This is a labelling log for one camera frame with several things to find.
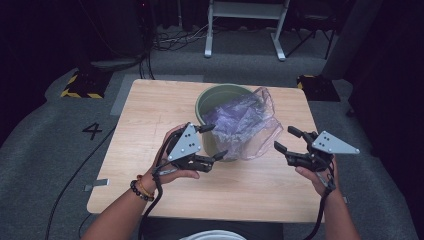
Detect black yellow striped base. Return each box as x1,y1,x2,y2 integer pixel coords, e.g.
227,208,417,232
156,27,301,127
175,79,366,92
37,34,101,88
296,74,342,103
60,69,114,100

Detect white metal stand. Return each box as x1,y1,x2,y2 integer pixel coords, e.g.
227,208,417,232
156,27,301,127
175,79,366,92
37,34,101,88
203,0,292,62

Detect black bead bracelet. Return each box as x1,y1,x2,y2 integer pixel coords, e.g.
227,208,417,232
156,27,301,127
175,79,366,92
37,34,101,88
129,179,155,203

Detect green plastic bin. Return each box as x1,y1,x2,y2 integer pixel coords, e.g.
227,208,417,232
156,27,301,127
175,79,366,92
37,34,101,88
194,83,268,163

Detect long black floor cable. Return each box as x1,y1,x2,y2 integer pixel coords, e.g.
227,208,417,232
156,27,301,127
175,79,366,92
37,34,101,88
44,124,118,240

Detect person's white shirt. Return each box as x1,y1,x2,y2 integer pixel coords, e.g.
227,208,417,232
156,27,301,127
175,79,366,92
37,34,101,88
179,229,248,240

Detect person's dark trousers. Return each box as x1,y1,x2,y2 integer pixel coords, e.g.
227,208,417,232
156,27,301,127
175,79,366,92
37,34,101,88
141,217,284,240

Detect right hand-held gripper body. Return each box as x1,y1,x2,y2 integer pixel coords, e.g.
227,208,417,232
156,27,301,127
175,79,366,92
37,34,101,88
283,130,362,173

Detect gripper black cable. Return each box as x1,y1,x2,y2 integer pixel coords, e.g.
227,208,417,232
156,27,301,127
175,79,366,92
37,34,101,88
137,164,165,240
302,166,337,240

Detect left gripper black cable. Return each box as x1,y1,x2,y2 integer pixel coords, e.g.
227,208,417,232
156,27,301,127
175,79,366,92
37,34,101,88
137,164,165,240

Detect black folding stand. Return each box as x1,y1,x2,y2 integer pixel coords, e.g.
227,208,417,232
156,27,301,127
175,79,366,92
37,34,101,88
285,13,338,61

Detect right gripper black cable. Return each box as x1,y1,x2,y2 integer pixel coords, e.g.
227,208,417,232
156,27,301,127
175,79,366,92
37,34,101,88
302,166,337,240

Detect bundle of floor cables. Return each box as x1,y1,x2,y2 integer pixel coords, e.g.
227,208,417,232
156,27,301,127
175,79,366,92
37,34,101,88
151,22,214,53

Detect grey column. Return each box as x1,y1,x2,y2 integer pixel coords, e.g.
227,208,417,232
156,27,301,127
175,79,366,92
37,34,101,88
320,0,384,81

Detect person's left hand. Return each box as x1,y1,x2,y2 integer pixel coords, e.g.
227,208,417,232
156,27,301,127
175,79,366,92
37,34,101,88
145,123,202,195

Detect person's right hand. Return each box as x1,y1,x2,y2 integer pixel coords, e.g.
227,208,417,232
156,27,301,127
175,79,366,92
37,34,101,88
294,157,340,198

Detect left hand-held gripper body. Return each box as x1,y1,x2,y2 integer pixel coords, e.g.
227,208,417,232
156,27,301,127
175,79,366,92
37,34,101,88
159,121,218,174

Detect purple plastic bag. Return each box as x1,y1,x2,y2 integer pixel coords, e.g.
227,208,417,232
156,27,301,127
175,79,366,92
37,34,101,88
201,86,285,162

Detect orange bead bracelet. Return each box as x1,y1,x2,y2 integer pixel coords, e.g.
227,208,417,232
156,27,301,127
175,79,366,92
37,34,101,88
136,174,156,198

